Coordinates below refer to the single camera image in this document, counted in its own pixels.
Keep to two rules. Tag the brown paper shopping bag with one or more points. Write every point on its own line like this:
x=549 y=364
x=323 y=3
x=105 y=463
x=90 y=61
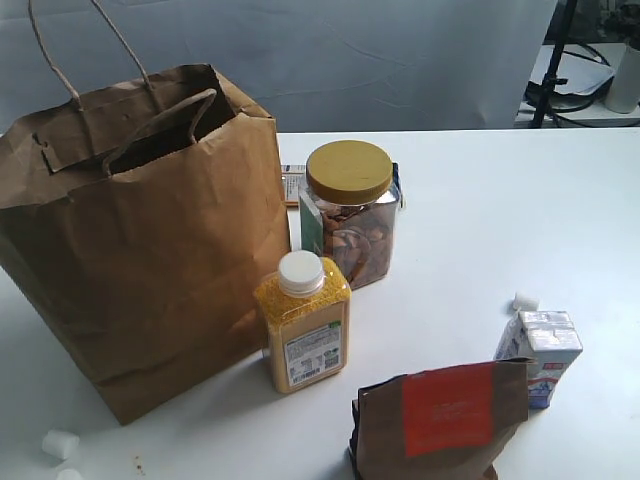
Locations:
x=138 y=219

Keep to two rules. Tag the almond jar with yellow lid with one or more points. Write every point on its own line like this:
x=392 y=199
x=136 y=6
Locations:
x=348 y=201

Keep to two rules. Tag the yellow millet bottle white cap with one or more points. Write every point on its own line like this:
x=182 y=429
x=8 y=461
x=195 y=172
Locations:
x=305 y=306

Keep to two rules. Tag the flat blue white snack packet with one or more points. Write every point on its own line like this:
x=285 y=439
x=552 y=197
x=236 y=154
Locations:
x=292 y=176

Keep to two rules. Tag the white backdrop cloth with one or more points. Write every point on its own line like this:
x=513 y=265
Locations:
x=316 y=66

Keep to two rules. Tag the white foam piece near carton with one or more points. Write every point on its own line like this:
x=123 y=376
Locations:
x=524 y=302

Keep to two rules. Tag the brown pouch with red label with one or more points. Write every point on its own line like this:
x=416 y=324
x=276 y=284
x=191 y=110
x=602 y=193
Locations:
x=448 y=423

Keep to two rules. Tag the white blue milk carton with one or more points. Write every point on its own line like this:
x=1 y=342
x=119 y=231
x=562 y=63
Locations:
x=549 y=340

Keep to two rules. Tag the white papers on desk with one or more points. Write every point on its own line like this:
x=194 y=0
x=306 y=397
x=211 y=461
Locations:
x=584 y=74

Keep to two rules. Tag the white foam piece front left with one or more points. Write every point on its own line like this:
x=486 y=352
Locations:
x=60 y=444

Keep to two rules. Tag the black light stand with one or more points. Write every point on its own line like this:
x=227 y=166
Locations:
x=544 y=105

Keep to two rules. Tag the white thermos bottle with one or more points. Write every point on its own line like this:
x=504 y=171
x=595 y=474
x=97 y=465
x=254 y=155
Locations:
x=623 y=94

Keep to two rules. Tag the white foam piece bottom edge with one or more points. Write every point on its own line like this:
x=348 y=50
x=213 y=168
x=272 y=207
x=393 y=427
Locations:
x=69 y=474

